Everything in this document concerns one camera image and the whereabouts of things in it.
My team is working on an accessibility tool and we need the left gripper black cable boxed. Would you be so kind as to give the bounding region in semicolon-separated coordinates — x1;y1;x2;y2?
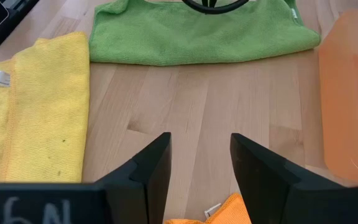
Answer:
181;0;250;16

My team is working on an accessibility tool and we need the orange translucent plastic basket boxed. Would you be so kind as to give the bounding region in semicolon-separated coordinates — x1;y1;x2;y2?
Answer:
318;8;358;187

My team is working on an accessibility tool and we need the orange microfiber towel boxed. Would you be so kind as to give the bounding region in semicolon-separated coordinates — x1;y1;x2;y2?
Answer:
163;192;253;224

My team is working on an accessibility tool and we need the green microfiber towel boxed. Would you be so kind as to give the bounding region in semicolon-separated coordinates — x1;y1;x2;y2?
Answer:
88;0;321;67

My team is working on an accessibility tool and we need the yellow microfiber towel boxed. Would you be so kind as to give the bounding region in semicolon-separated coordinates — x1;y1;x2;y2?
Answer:
0;30;91;184

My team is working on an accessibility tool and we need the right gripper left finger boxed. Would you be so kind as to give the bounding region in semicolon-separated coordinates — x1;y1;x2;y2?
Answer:
0;132;172;224

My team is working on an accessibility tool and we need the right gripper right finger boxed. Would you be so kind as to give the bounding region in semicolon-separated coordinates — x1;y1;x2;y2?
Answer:
230;133;358;224

